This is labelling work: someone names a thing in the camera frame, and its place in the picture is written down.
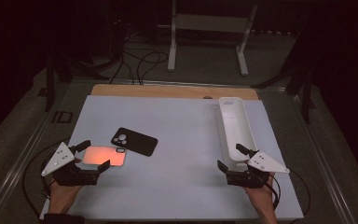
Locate white table board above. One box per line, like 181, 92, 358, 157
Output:
39, 94, 305, 222

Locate iridescent phone case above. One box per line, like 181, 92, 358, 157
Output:
81, 145, 127, 167

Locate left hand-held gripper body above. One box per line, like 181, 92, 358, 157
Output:
41, 142, 101, 187

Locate left hand-held gripper cable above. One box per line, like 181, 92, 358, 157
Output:
22, 137, 73, 219

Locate long white plastic tray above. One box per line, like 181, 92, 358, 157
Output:
217, 96, 259, 172

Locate hand-held gripper cable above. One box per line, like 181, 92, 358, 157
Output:
22, 137, 73, 219
268, 169, 311, 217

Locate white metal stand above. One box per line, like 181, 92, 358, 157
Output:
158, 0, 259, 77

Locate right hand-held gripper cable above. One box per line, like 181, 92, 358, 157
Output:
268, 169, 311, 217

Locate person's left hand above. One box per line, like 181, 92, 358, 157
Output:
48, 179, 82, 215

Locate black floor marker frame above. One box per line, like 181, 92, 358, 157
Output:
51, 110, 74, 124

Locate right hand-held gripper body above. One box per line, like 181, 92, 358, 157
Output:
226, 150, 291, 189

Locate black floor cables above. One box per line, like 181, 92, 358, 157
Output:
108, 46, 171, 86

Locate black tripod stand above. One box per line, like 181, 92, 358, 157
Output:
41, 31, 111, 112

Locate aluminium floor rail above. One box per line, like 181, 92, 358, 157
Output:
292, 92, 358, 224
0, 83, 73, 224

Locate person's right hand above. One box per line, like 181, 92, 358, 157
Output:
244, 172, 278, 216

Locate black phone case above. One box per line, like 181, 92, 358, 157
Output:
110, 127, 158, 157

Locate black metal stand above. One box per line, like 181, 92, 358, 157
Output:
251, 18, 316, 124

